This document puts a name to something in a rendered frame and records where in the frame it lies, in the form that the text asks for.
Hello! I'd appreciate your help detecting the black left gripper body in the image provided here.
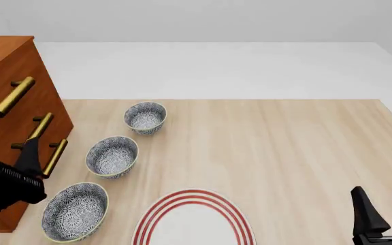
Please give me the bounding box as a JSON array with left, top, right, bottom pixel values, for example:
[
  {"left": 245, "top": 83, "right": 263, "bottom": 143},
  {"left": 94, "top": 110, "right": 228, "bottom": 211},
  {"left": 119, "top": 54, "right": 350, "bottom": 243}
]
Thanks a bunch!
[{"left": 0, "top": 157, "right": 48, "bottom": 205}]

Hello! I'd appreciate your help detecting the orange-brown wooden cabinet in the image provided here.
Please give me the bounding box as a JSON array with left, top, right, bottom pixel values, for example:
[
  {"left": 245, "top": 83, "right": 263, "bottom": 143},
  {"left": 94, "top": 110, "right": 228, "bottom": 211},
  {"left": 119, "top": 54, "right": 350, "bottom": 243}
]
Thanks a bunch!
[{"left": 0, "top": 35, "right": 75, "bottom": 233}]

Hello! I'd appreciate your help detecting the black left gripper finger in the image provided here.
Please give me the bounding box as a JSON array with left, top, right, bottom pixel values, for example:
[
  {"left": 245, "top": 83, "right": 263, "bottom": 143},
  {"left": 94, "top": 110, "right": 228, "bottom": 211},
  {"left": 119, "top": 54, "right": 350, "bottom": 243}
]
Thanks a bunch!
[{"left": 13, "top": 137, "right": 44, "bottom": 179}]

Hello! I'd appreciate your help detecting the small blue patterned bowl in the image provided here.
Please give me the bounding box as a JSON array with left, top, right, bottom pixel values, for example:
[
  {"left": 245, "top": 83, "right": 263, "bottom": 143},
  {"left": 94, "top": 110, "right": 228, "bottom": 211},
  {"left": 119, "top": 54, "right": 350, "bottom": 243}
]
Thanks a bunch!
[{"left": 123, "top": 101, "right": 168, "bottom": 137}]

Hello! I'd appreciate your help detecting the brass drawer handle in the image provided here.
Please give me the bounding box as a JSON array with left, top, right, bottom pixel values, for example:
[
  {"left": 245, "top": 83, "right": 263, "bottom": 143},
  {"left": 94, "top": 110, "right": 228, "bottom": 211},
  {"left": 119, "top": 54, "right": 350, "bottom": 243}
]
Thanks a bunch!
[
  {"left": 10, "top": 112, "right": 55, "bottom": 150},
  {"left": 42, "top": 139, "right": 69, "bottom": 180},
  {"left": 0, "top": 76, "right": 37, "bottom": 119}
]

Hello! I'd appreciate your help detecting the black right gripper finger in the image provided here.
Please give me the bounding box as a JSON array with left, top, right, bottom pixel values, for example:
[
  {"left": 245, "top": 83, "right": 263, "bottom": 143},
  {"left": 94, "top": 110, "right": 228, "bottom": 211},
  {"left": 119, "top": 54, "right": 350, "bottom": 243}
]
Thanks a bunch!
[{"left": 350, "top": 186, "right": 392, "bottom": 235}]

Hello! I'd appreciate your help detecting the white plate with red rings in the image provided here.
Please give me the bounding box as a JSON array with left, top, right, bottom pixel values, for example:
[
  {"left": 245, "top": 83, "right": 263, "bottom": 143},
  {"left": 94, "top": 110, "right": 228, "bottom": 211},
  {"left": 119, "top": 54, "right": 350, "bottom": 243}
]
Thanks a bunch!
[{"left": 131, "top": 188, "right": 257, "bottom": 245}]

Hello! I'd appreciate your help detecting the large blue patterned bowl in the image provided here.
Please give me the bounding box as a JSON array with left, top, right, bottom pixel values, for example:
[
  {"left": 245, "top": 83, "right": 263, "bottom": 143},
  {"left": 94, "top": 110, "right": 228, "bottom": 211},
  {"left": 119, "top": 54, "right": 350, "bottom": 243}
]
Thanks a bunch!
[{"left": 41, "top": 181, "right": 110, "bottom": 244}]

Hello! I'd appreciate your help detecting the wooden cabinet drawer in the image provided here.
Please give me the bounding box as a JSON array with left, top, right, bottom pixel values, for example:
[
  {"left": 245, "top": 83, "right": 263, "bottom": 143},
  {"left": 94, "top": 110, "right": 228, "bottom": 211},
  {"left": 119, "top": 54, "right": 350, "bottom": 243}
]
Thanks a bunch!
[
  {"left": 0, "top": 96, "right": 75, "bottom": 233},
  {"left": 0, "top": 39, "right": 49, "bottom": 142},
  {"left": 0, "top": 67, "right": 61, "bottom": 180}
]

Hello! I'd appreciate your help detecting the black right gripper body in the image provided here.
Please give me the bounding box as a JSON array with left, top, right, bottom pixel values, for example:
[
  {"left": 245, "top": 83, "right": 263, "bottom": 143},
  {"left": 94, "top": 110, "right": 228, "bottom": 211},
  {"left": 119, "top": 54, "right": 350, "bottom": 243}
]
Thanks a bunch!
[{"left": 352, "top": 228, "right": 392, "bottom": 245}]

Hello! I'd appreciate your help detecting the medium blue patterned bowl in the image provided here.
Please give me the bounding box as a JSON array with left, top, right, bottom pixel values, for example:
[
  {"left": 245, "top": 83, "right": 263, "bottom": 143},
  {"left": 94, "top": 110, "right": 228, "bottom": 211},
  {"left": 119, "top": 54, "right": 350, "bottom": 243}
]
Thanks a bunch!
[{"left": 85, "top": 135, "right": 140, "bottom": 180}]

